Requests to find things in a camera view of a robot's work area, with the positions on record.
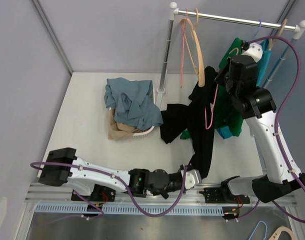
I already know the beige wooden hanger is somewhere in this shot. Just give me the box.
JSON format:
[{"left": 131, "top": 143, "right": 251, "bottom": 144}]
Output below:
[
  {"left": 184, "top": 8, "right": 205, "bottom": 88},
  {"left": 268, "top": 18, "right": 288, "bottom": 51}
]

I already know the light blue wire hanger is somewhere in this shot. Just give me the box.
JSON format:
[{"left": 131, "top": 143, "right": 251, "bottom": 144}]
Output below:
[{"left": 250, "top": 19, "right": 262, "bottom": 41}]

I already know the black t shirt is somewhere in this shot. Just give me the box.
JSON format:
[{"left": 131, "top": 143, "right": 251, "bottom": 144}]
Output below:
[{"left": 160, "top": 66, "right": 218, "bottom": 179}]

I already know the pink wire hanger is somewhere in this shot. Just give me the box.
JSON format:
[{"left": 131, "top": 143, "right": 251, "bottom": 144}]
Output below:
[
  {"left": 204, "top": 48, "right": 241, "bottom": 130},
  {"left": 180, "top": 14, "right": 188, "bottom": 88}
]

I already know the beige t shirt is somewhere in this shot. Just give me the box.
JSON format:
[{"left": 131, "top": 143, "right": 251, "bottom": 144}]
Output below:
[{"left": 108, "top": 108, "right": 143, "bottom": 141}]

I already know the grey blue t shirt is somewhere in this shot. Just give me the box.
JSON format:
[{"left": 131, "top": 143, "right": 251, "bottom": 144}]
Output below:
[{"left": 104, "top": 77, "right": 163, "bottom": 131}]

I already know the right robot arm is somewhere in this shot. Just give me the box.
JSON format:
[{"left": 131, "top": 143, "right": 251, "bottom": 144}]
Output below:
[{"left": 204, "top": 55, "right": 305, "bottom": 203}]

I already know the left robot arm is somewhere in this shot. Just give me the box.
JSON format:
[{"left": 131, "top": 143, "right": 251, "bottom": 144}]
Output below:
[{"left": 38, "top": 147, "right": 201, "bottom": 201}]

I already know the teal t shirt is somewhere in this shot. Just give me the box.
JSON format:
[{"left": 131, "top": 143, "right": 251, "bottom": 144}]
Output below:
[{"left": 214, "top": 37, "right": 272, "bottom": 139}]

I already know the blue hanger on floor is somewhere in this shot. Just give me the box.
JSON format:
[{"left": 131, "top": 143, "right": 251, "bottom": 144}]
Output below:
[{"left": 248, "top": 220, "right": 268, "bottom": 240}]

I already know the wooden hanger on floor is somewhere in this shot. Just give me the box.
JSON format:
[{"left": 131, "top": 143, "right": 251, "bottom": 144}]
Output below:
[{"left": 268, "top": 226, "right": 297, "bottom": 240}]

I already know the white plastic basket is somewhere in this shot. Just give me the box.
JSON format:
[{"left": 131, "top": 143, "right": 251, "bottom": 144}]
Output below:
[{"left": 106, "top": 92, "right": 155, "bottom": 138}]

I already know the metal clothes rack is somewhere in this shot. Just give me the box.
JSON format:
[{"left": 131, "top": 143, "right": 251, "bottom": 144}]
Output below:
[{"left": 155, "top": 0, "right": 305, "bottom": 117}]

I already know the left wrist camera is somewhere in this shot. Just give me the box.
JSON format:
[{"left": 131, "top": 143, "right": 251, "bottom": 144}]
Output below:
[{"left": 181, "top": 169, "right": 202, "bottom": 190}]

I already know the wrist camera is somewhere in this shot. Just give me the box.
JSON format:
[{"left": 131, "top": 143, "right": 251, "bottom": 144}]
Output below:
[
  {"left": 242, "top": 42, "right": 263, "bottom": 63},
  {"left": 181, "top": 169, "right": 202, "bottom": 190}
]

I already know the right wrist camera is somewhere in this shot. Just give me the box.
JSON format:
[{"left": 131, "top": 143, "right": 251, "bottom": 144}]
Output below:
[{"left": 242, "top": 42, "right": 263, "bottom": 63}]

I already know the white slotted cable duct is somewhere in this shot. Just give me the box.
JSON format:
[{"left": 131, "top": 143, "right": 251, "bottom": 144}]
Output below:
[{"left": 35, "top": 203, "right": 225, "bottom": 217}]

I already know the aluminium mounting rail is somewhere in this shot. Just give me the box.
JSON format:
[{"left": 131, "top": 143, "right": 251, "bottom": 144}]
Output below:
[{"left": 24, "top": 159, "right": 298, "bottom": 210}]

